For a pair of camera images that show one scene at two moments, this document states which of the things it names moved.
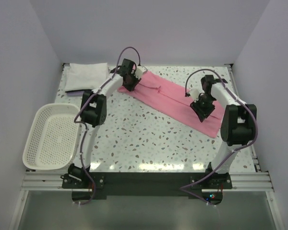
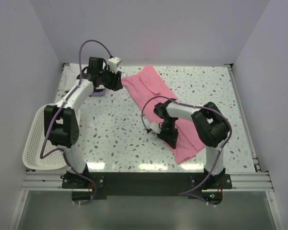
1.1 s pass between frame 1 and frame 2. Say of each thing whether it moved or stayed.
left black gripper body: moved
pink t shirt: moved
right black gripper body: moved
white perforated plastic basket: stayed
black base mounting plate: stayed
